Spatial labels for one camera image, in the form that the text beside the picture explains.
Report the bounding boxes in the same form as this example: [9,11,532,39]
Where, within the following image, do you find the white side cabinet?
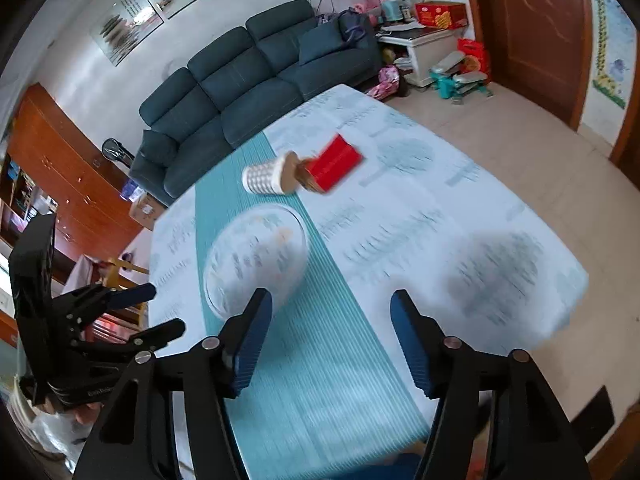
[377,22,468,88]

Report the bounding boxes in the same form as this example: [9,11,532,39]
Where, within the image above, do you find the patterned paper cup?
[241,154,301,196]

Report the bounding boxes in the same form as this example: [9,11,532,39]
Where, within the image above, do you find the leaf print tablecloth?
[147,83,591,480]

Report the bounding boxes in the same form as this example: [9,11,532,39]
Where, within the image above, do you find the black standing fan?
[101,137,135,166]

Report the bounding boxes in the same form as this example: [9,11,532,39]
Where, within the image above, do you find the yellow stool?
[100,255,151,321]

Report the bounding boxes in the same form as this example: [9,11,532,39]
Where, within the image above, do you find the teal stepper machine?
[429,50,493,103]

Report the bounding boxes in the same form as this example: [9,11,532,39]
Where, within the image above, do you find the dark purple bag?
[337,8,373,48]

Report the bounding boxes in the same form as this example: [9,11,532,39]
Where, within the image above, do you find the wooden cabinet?
[0,82,146,281]

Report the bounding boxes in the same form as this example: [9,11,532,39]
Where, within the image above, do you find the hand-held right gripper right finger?
[390,289,588,480]

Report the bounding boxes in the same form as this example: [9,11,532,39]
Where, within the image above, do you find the framed landscape painting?
[90,0,166,67]

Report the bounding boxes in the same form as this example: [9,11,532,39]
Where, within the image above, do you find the plastic lined waste basket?
[20,400,96,466]

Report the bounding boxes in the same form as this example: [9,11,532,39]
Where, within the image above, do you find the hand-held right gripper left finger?
[72,287,274,480]

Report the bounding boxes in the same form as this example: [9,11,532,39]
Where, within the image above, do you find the red snack package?
[300,132,366,195]

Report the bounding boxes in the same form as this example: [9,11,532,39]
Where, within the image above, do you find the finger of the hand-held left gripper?
[125,317,187,353]
[106,282,157,311]

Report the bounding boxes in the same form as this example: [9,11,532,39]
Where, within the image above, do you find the cardboard box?
[129,194,168,233]

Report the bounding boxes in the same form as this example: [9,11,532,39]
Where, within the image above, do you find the brown wooden door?
[609,105,640,176]
[459,0,593,131]

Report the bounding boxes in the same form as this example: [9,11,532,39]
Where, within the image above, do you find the dark teal pillow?
[298,24,351,66]
[136,129,180,170]

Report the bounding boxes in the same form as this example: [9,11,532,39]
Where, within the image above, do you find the dark teal sofa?
[129,0,383,206]

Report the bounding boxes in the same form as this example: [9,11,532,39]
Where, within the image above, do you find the pink patterned bag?
[367,65,401,101]

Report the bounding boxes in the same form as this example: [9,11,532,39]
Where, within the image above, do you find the black floor mat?
[570,385,616,441]

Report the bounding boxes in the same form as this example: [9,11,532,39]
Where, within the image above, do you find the red gift box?
[415,1,468,30]

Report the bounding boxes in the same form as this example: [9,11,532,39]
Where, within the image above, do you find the height chart wall poster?
[580,0,640,111]

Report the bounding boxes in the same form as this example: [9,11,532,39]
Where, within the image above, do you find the red gift bag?
[457,37,492,83]

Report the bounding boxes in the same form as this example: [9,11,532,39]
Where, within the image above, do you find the clear glass plate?
[202,203,310,321]

